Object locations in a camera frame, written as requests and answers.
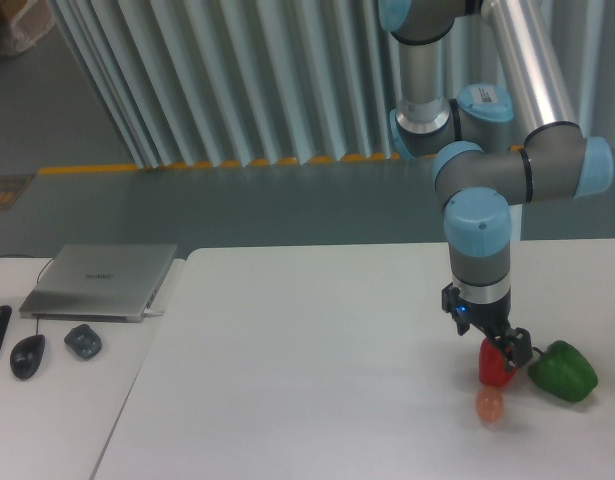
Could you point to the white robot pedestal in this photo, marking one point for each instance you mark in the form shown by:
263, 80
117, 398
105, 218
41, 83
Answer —
516, 212

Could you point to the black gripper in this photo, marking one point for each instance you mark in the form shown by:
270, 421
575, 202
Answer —
491, 319

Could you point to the green bell pepper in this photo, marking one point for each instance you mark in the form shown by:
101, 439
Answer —
563, 372

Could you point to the red bell pepper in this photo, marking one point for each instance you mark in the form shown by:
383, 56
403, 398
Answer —
492, 366

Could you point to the dark grey small case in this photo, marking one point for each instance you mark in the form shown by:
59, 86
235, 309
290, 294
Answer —
84, 341

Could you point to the black computer mouse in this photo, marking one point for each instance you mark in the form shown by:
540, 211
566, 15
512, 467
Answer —
26, 356

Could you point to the cardboard box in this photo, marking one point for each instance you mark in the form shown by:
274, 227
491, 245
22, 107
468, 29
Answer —
22, 25

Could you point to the silver closed laptop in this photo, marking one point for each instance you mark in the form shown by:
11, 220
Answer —
110, 282

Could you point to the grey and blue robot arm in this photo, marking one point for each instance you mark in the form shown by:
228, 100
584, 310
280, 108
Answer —
493, 148

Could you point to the brown egg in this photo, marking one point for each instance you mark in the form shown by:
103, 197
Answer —
489, 404

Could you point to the grey corrugated partition panel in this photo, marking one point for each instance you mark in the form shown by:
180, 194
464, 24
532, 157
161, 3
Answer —
243, 81

